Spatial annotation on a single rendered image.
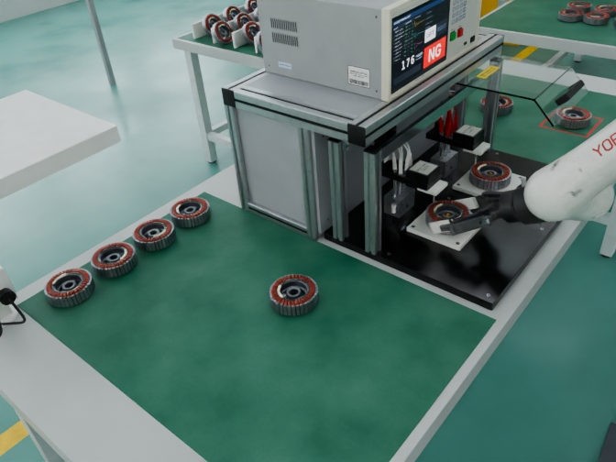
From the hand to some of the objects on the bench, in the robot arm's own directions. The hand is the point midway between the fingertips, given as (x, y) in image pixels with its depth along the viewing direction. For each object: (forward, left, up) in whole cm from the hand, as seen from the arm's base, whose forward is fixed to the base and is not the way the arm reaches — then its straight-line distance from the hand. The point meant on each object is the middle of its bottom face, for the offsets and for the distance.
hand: (448, 215), depth 147 cm
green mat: (+25, +52, -4) cm, 58 cm away
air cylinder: (+15, 0, -3) cm, 15 cm away
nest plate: (0, 0, -3) cm, 3 cm away
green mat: (+21, -77, -8) cm, 80 cm away
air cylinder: (+14, -24, -4) cm, 28 cm away
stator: (+17, +42, -4) cm, 46 cm away
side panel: (+41, +19, -5) cm, 46 cm away
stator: (0, 0, -2) cm, 2 cm away
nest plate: (0, -24, -4) cm, 24 cm away
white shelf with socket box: (+60, +77, -3) cm, 98 cm away
